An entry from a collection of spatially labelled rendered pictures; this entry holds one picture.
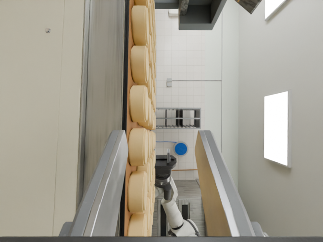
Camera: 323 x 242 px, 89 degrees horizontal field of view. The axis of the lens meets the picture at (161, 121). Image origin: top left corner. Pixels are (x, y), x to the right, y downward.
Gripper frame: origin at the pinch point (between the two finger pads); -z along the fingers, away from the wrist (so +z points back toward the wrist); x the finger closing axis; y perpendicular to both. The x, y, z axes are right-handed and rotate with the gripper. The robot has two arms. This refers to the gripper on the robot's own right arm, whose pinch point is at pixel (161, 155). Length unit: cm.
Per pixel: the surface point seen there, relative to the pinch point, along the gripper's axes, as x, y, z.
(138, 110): -2.9, 25.5, -41.1
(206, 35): 122, -443, 55
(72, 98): -11.8, 23.4, -41.5
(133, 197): -3.3, 32.8, -33.9
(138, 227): -2.9, 34.8, -30.5
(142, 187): -2.3, 31.8, -34.3
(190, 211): 61, -99, 310
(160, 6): -1, -51, -45
